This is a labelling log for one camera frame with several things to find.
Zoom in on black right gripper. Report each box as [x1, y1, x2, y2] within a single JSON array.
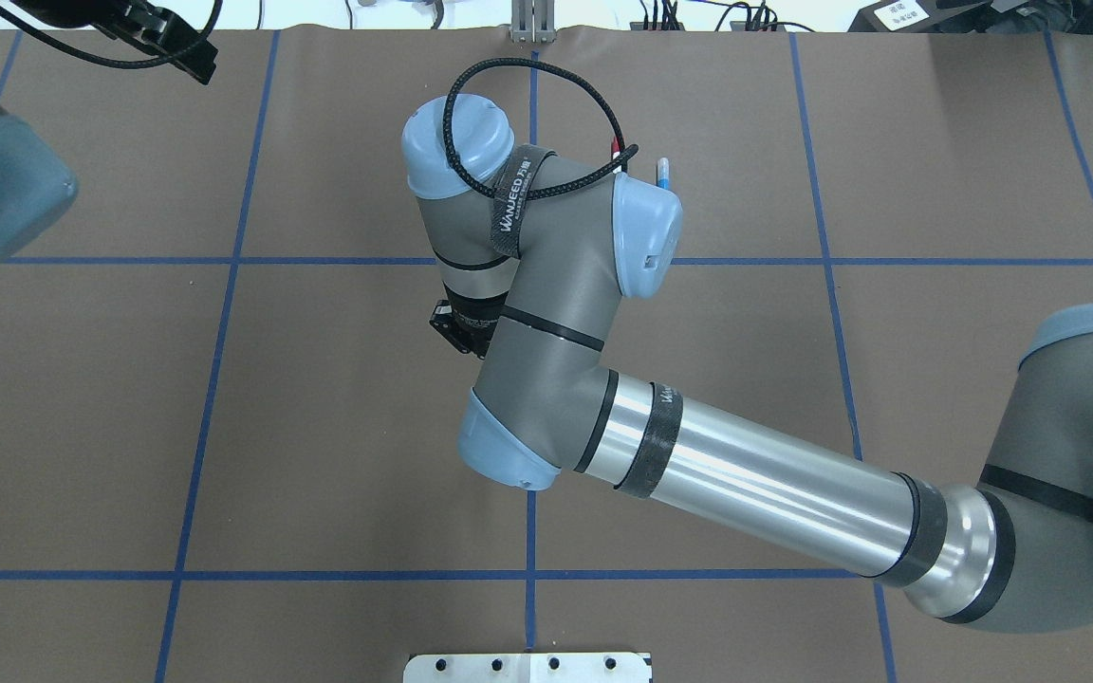
[[428, 299, 502, 360]]

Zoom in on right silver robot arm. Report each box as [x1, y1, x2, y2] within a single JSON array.
[[400, 94, 1093, 633]]

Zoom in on blue tape grid lines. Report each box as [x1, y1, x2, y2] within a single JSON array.
[[0, 28, 1093, 682]]

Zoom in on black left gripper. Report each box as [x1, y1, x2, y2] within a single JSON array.
[[14, 1, 218, 85]]

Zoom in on near orange black usb hub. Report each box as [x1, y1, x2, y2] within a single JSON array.
[[732, 1, 786, 33]]

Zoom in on aluminium frame post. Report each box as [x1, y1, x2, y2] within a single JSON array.
[[509, 0, 559, 44]]

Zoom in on dark box with label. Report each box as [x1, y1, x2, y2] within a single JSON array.
[[846, 1, 937, 34]]

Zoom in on orange black usb hub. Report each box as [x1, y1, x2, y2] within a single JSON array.
[[732, 1, 786, 33], [628, 1, 685, 33]]

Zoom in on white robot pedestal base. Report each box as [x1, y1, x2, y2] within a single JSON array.
[[402, 652, 655, 682]]

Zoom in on blue highlighter pen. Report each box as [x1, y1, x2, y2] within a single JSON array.
[[656, 158, 672, 190]]

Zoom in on far orange black usb hub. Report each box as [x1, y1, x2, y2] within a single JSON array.
[[628, 1, 685, 33]]

